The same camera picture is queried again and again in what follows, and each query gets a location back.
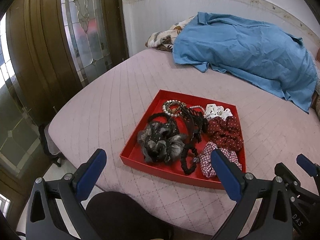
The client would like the grey black organza scrunchie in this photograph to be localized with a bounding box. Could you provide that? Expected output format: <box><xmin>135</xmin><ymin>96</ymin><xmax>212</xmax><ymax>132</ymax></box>
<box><xmin>137</xmin><ymin>119</ymin><xmax>188</xmax><ymax>164</ymax></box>

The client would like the blue cloth sheet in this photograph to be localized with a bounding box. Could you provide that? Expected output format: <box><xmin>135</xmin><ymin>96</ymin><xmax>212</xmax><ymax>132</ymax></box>
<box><xmin>172</xmin><ymin>12</ymin><xmax>318</xmax><ymax>112</ymax></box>

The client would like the red polka dot scrunchie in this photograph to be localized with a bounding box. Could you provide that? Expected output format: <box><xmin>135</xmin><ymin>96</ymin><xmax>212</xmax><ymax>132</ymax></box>
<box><xmin>207</xmin><ymin>116</ymin><xmax>244</xmax><ymax>152</ymax></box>

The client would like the small pearl bead bracelet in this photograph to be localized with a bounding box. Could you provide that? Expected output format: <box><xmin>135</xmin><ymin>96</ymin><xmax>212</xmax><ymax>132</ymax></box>
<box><xmin>188</xmin><ymin>105</ymin><xmax>206</xmax><ymax>114</ymax></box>

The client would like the white patterned scrunchie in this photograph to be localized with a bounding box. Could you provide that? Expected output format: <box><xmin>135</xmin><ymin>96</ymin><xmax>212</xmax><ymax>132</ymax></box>
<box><xmin>204</xmin><ymin>103</ymin><xmax>233</xmax><ymax>121</ymax></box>

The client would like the black hair claw clip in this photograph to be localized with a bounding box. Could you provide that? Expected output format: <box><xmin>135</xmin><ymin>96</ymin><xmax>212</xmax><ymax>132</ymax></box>
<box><xmin>180</xmin><ymin>107</ymin><xmax>208</xmax><ymax>145</ymax></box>

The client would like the pink plaid scrunchie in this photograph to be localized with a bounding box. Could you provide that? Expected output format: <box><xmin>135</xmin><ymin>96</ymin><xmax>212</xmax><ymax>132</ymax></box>
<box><xmin>199</xmin><ymin>141</ymin><xmax>242</xmax><ymax>178</ymax></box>

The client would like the wooden stained glass door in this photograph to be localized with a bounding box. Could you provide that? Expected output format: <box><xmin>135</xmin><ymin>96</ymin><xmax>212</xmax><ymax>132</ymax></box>
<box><xmin>1</xmin><ymin>0</ymin><xmax>128</xmax><ymax>228</ymax></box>

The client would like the large white pearl bracelet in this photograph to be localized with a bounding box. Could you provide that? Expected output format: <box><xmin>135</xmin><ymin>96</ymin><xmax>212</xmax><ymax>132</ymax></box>
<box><xmin>162</xmin><ymin>100</ymin><xmax>182</xmax><ymax>118</ymax></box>

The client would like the black beaded hair tie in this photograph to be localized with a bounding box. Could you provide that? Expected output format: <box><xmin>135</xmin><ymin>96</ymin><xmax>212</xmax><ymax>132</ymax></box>
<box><xmin>179</xmin><ymin>143</ymin><xmax>201</xmax><ymax>176</ymax></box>

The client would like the leopard print hair tie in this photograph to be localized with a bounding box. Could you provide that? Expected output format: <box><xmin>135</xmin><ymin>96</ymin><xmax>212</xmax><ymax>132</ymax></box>
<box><xmin>163</xmin><ymin>100</ymin><xmax>188</xmax><ymax>114</ymax></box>

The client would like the floral patterned blanket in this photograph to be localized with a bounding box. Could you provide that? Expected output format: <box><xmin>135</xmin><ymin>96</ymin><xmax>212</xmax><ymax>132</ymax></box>
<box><xmin>145</xmin><ymin>16</ymin><xmax>195</xmax><ymax>52</ymax></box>

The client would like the pink quilted mattress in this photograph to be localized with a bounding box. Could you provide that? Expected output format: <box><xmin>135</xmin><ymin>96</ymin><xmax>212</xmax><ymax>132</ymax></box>
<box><xmin>49</xmin><ymin>49</ymin><xmax>319</xmax><ymax>235</ymax></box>

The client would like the red tray box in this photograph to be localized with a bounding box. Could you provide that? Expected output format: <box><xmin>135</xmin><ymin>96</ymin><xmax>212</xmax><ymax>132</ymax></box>
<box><xmin>120</xmin><ymin>90</ymin><xmax>239</xmax><ymax>190</ymax></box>

